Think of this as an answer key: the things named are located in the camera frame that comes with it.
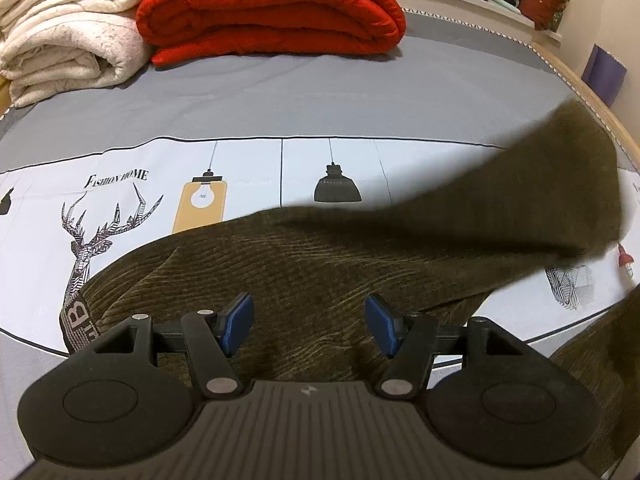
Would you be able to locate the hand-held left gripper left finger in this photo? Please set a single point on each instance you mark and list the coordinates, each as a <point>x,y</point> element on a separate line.
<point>237,322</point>

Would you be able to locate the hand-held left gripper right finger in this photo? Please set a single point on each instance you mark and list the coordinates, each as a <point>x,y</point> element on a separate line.
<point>380,322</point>

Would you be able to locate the red folded blanket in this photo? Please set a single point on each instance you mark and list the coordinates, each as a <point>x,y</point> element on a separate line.
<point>270,10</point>

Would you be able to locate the white fluffy folded blanket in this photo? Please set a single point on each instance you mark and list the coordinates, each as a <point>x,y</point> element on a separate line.
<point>65,55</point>

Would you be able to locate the wooden bed frame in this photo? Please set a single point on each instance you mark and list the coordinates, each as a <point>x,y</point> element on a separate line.
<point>590,95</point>

